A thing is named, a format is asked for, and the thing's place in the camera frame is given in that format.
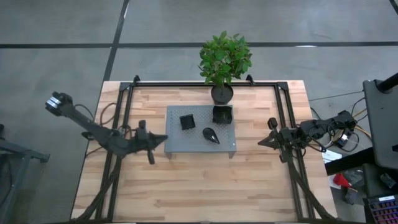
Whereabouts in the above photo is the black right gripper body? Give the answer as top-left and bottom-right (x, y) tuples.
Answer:
(268, 117), (299, 164)

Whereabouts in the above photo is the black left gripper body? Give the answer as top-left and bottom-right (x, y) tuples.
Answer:
(129, 119), (156, 166)

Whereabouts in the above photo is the small black square plate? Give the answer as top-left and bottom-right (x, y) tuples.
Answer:
(179, 113), (197, 131)

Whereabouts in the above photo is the black teardrop-shaped plate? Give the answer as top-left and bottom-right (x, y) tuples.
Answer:
(202, 127), (221, 145)

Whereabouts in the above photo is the black wavy-edged deep plate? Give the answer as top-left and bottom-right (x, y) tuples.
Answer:
(212, 105), (234, 125)

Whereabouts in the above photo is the red cone-shaped object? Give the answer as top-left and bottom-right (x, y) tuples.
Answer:
(333, 172), (352, 188)

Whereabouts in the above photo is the grey perforated metal shelf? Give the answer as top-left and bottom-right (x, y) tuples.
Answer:
(164, 105), (238, 159)

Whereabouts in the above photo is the white paper sheet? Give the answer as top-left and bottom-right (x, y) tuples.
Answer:
(322, 149), (343, 164)

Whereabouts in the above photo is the black plant pot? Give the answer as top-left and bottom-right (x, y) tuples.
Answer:
(210, 83), (234, 106)

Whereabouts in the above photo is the green leafy plant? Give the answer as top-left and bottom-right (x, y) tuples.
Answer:
(198, 30), (253, 93)

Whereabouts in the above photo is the grey metal cabinet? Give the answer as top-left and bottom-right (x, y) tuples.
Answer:
(362, 78), (398, 170)

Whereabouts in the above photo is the black metal floor stand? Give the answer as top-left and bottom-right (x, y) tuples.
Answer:
(0, 123), (50, 224)

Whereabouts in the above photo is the black round pole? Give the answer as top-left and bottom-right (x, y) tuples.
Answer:
(376, 72), (398, 93)

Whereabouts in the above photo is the keyboard with pink backlit keys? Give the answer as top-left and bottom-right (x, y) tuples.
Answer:
(363, 194), (398, 224)

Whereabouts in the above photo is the black diagonal frame strut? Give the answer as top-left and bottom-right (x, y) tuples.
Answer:
(73, 155), (124, 222)
(286, 155), (339, 222)

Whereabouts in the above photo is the black table frame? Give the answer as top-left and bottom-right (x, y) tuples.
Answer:
(107, 74), (312, 223)

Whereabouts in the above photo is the thin black floor cable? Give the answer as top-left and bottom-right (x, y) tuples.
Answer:
(308, 91), (364, 102)

